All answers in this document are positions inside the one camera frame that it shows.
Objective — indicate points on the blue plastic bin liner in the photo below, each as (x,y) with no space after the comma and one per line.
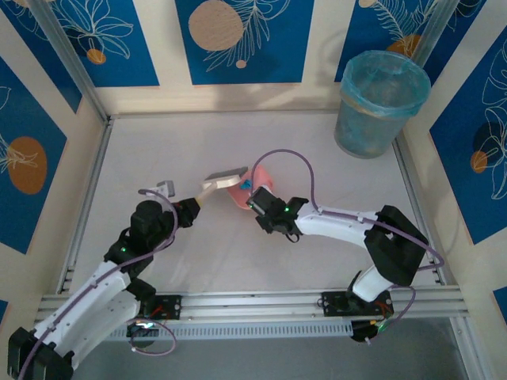
(420,95)

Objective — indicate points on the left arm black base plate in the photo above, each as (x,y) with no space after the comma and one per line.
(174,306)

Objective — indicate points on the aluminium table edge rail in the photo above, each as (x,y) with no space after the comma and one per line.
(97,166)
(410,180)

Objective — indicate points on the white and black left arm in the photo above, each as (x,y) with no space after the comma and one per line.
(91,301)

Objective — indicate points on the aluminium frame post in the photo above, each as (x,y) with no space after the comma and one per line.
(446,27)
(71,55)

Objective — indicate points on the white brush with grey bristles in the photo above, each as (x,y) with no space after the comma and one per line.
(223,180)

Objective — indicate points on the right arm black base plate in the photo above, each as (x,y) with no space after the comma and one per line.
(330,302)

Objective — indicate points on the pink plastic dustpan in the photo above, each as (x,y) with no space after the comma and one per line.
(237,196)

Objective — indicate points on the blue paper scrap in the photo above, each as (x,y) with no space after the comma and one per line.
(246,184)

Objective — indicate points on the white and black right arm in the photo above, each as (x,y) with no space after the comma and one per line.
(332,225)

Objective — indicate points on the grey round trash bin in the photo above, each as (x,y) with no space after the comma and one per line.
(356,134)

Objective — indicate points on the wide aluminium frame rail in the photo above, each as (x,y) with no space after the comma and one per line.
(253,306)

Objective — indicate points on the blue floral wall poster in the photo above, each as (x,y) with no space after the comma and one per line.
(130,67)
(277,59)
(47,71)
(455,190)
(360,35)
(24,118)

